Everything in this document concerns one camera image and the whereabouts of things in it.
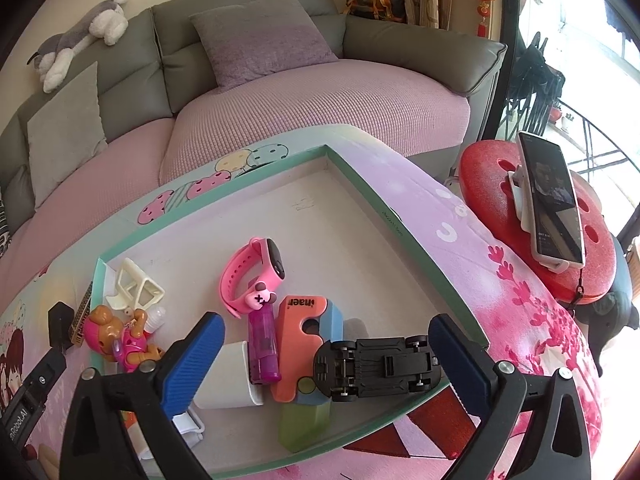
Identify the white smart watch band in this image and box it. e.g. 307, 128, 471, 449
172, 408, 205, 448

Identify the grey leather sofa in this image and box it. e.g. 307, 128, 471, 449
0, 0, 509, 241

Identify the pink sofa seat cover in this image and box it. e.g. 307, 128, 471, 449
1, 60, 471, 307

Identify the white USB wall charger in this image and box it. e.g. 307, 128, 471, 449
193, 340, 264, 410

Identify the cream plastic phone stand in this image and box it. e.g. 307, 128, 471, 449
105, 258, 165, 315

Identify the pink smart watch band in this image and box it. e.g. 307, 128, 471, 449
218, 237, 285, 318

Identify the grey white plush husky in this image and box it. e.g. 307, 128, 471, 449
27, 0, 128, 93

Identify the light grey throw pillow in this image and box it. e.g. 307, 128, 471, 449
27, 64, 107, 208

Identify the teal shallow cardboard tray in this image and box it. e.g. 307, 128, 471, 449
92, 146, 486, 479

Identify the black folding chair outside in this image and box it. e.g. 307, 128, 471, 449
499, 32, 565, 142

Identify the gold patterned lighter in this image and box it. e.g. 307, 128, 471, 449
68, 282, 93, 347

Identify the pink-haired brown doll toy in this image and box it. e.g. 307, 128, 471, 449
82, 304, 164, 373

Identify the black white patterned pillow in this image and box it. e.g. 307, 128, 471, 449
0, 198, 11, 257

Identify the red plastic stool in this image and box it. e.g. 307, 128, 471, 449
458, 140, 616, 304

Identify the smartphone in white holder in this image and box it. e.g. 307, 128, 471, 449
508, 131, 586, 274

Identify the black USB wall charger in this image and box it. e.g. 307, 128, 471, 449
48, 301, 75, 353

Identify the purple grey throw pillow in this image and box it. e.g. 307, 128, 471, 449
190, 0, 338, 91

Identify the purple pink mini fan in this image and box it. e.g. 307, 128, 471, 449
247, 282, 281, 385

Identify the black toy car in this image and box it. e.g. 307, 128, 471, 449
312, 335, 442, 402

